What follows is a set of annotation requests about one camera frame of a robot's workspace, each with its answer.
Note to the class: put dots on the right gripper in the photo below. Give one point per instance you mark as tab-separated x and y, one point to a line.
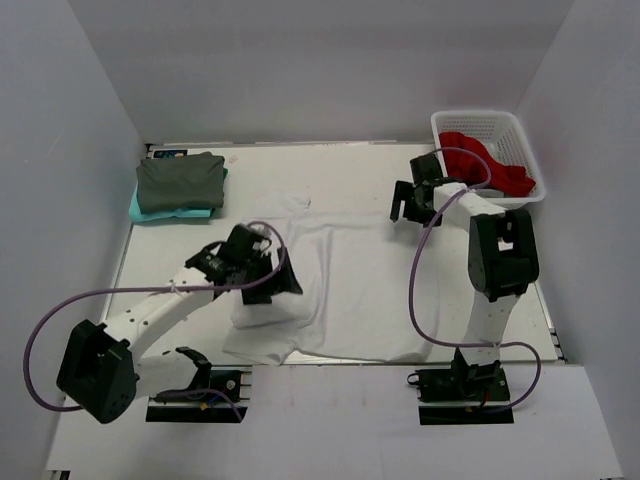
403	192

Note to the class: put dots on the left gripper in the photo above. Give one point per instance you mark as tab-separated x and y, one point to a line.
285	282

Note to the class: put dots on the white t-shirt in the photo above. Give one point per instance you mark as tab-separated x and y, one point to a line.
358	292

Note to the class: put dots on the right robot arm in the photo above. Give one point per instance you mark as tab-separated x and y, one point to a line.
502	262

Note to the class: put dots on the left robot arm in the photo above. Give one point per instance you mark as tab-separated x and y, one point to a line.
106	366

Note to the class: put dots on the red t-shirt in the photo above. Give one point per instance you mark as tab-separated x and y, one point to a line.
461	165

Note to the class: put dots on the white plastic basket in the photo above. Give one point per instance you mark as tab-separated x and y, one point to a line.
502	135

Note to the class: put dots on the grey folded t-shirt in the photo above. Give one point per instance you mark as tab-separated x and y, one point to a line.
188	182

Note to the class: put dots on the teal folded t-shirt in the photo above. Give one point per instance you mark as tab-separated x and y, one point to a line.
138	217

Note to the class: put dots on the blue sticker label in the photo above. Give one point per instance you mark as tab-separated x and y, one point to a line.
170	153

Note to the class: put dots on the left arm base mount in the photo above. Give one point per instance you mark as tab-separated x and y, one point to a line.
223	399

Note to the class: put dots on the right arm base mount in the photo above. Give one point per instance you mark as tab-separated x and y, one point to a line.
442	403

